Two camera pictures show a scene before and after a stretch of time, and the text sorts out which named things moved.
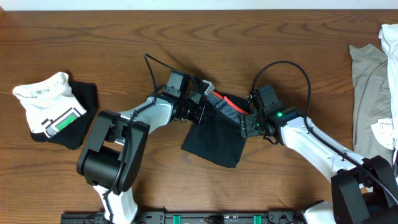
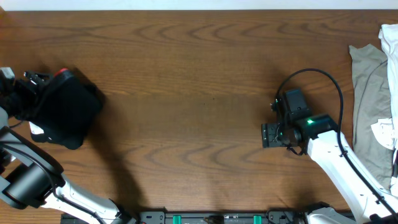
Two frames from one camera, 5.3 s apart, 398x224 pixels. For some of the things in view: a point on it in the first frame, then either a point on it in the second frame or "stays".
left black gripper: x=203 y=112 → x=34 y=78
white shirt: x=385 y=131 stays
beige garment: x=370 y=100 stays
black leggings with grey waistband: x=219 y=139 → x=65 y=107
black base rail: x=162 y=217 stays
